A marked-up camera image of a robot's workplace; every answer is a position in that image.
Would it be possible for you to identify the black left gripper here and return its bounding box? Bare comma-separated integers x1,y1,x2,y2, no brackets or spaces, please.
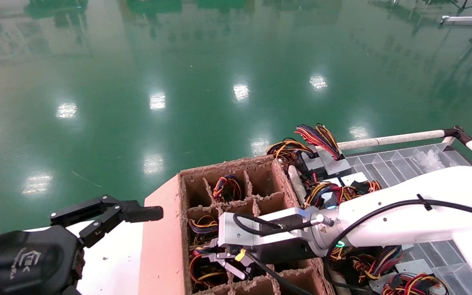
0,225,86,295

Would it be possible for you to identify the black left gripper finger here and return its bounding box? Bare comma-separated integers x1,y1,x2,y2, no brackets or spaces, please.
50,195,164,248

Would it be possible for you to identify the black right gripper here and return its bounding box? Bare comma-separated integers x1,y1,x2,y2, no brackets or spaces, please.
200,239,319,281

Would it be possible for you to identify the power supply with wire harness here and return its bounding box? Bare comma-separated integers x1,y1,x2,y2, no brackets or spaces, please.
369,259,450,295
212,174,243,204
189,245,231,293
294,124,352,177
328,245,404,284
188,215,221,246
305,180,344,209
340,172,383,202
266,138,331,179

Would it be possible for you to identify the brown cardboard divider box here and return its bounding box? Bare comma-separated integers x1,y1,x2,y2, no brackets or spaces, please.
138,156,336,295

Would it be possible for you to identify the clear plastic compartment tray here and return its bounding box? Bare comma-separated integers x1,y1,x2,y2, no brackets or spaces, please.
345,143,472,295

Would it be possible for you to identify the crumpled clear plastic bag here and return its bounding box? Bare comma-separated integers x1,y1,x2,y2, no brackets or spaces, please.
415,148,454,175

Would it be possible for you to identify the black pipe corner joint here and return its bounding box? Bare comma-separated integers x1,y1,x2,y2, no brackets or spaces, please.
444,125,472,145

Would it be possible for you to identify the pile of wired power supplies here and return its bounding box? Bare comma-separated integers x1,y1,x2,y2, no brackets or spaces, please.
287,164,352,295

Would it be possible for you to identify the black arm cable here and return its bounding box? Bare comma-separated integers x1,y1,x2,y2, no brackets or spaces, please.
325,194,472,263

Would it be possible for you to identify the white wheeled stand frame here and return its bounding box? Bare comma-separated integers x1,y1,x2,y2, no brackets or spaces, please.
441,0,472,27

